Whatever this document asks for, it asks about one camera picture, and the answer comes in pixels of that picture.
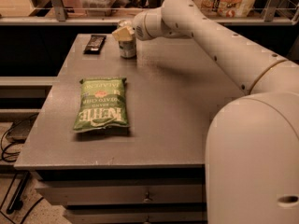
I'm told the dark rxbar chocolate bar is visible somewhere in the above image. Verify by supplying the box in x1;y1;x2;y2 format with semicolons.
83;35;107;54

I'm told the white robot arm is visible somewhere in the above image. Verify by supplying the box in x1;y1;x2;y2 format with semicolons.
131;0;299;224

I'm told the metal shelf rail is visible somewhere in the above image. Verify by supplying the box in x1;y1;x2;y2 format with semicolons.
0;0;299;25

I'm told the green white 7up can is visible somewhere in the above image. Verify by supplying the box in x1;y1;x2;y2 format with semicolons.
118;20;136;59

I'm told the black cables left floor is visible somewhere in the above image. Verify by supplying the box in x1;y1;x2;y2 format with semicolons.
0;114;45;224

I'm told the green kettle chips bag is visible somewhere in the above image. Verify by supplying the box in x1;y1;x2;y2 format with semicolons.
73;77;129;133

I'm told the grey upper drawer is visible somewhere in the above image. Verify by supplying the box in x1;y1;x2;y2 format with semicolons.
36;179;206;205

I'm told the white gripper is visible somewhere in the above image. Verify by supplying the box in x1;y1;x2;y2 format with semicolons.
112;7;170;41

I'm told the dark power adapter box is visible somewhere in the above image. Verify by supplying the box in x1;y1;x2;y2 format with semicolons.
6;119;34;142

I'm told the grey lower drawer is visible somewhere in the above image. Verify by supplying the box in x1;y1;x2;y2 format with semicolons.
64;203;207;224

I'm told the grey drawer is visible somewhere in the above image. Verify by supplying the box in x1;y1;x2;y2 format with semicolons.
64;203;207;224
36;179;206;205

